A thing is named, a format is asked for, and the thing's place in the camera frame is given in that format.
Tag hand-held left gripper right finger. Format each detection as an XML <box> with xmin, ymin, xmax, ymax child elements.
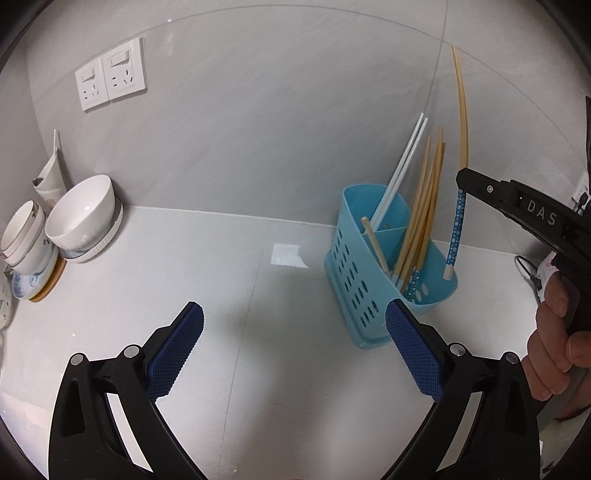
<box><xmin>383</xmin><ymin>298</ymin><xmax>544</xmax><ymax>480</ymax></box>

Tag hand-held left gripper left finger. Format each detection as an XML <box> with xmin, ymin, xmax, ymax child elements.
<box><xmin>47</xmin><ymin>301</ymin><xmax>208</xmax><ymax>480</ymax></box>

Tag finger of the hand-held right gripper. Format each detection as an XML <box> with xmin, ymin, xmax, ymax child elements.
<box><xmin>455</xmin><ymin>167</ymin><xmax>520</xmax><ymax>206</ymax></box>

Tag yellow chopstick blue dotted handle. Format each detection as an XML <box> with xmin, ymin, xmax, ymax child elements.
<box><xmin>443</xmin><ymin>44</ymin><xmax>471</xmax><ymax>281</ymax></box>

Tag light blue perforated utensil holder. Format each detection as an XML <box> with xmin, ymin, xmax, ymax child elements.
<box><xmin>323</xmin><ymin>183</ymin><xmax>460</xmax><ymax>350</ymax></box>

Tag person's right hand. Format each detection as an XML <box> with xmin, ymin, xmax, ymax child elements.
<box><xmin>522</xmin><ymin>271</ymin><xmax>591</xmax><ymax>402</ymax></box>

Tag white round plate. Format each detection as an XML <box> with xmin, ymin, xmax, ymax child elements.
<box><xmin>60</xmin><ymin>196</ymin><xmax>125</xmax><ymax>264</ymax></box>

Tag round wooden tray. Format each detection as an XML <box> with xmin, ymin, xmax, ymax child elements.
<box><xmin>28</xmin><ymin>257</ymin><xmax>66</xmax><ymax>304</ymax></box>

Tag blue patterned plate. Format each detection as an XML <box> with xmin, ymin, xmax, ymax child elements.
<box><xmin>11</xmin><ymin>270</ymin><xmax>53</xmax><ymax>301</ymax></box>

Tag large white bowl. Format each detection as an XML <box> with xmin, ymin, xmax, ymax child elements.
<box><xmin>45</xmin><ymin>174</ymin><xmax>116</xmax><ymax>250</ymax></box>

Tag white patterned bowl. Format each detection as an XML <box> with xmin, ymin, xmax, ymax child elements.
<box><xmin>6</xmin><ymin>225</ymin><xmax>60</xmax><ymax>284</ymax></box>

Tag small white rimmed bowl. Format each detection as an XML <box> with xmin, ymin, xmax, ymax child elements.
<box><xmin>0</xmin><ymin>199</ymin><xmax>47</xmax><ymax>259</ymax></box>

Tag white patterned cup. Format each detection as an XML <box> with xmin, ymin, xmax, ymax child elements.
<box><xmin>32</xmin><ymin>128</ymin><xmax>69</xmax><ymax>210</ymax></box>

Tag black cable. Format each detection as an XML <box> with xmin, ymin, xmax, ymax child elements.
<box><xmin>514</xmin><ymin>255</ymin><xmax>544</xmax><ymax>293</ymax></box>

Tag white wall socket with switch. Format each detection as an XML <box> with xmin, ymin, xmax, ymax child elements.
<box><xmin>75</xmin><ymin>56</ymin><xmax>110</xmax><ymax>112</ymax></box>
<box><xmin>101</xmin><ymin>37</ymin><xmax>149</xmax><ymax>101</ymax></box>

